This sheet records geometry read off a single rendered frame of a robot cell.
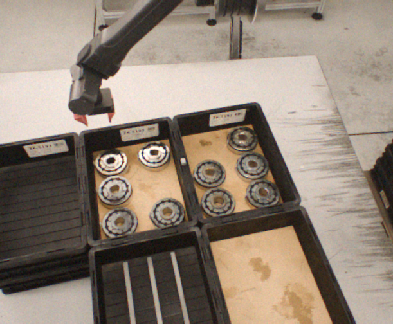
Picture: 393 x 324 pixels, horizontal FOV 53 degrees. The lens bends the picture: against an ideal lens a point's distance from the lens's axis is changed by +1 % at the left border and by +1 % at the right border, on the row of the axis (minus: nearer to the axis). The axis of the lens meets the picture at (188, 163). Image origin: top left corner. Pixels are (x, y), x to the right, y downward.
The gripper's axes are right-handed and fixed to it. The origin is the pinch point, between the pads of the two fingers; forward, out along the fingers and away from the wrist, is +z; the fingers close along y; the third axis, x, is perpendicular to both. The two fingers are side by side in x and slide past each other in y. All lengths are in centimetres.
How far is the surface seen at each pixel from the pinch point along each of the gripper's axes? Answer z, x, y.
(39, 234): 22.7, -20.3, -23.0
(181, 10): 98, 175, 55
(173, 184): 23.0, -11.0, 18.5
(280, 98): 37, 29, 70
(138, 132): 17.4, 7.2, 10.3
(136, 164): 23.3, -1.0, 7.8
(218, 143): 23.5, 2.2, 36.6
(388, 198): 86, -4, 125
